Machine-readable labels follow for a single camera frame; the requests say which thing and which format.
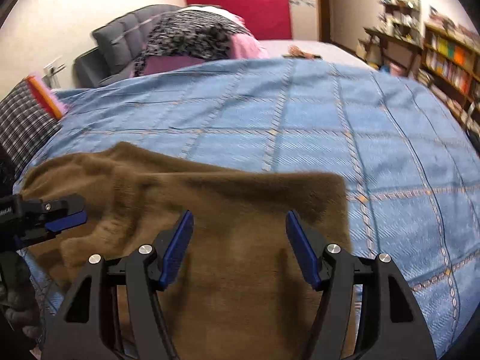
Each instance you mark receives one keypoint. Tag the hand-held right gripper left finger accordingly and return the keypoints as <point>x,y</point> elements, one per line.
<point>176,249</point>

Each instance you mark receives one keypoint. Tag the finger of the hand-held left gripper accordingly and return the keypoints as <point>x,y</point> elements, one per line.
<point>67,219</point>

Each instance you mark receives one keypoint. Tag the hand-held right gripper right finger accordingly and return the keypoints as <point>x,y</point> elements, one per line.
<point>302,249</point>

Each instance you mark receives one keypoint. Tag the brown fleece pants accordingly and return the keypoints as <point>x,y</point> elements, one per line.
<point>243,270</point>

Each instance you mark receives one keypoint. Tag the person's left hand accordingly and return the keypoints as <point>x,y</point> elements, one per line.
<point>17,303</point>

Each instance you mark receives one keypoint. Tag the dark plaid pillow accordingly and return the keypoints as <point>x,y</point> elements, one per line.
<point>26,131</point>

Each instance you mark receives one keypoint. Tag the orange and pink pillow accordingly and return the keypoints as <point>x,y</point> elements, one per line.
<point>47,95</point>

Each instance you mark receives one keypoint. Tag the blue patterned blanket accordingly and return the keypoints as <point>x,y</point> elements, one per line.
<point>375,138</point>

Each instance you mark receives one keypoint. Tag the grey padded headboard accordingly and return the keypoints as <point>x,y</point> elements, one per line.
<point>116,33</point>

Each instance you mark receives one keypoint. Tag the blue bin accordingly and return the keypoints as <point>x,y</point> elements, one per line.
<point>384,69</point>

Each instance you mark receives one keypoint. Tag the lavender bedsheet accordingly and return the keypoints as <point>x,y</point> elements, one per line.
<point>337,54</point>

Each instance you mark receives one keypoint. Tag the pink bin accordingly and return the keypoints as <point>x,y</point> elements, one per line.
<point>396,69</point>

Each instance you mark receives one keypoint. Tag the leopard print cloth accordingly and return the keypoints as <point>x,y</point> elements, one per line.
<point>187,32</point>

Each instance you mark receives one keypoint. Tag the wooden desk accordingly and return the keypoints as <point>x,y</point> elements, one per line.
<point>393,43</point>

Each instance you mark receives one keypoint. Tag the wooden bookshelf with books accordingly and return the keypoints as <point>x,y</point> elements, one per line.
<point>450,60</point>

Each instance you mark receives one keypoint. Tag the brown wooden door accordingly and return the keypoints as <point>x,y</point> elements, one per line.
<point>324,7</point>

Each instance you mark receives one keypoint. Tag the small wooden desktop shelf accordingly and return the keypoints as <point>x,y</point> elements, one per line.
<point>401,18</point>

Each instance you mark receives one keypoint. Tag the red upright mattress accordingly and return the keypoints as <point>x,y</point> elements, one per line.
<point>236,0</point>

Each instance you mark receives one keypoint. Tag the white wall socket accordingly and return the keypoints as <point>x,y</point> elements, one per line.
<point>54,66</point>

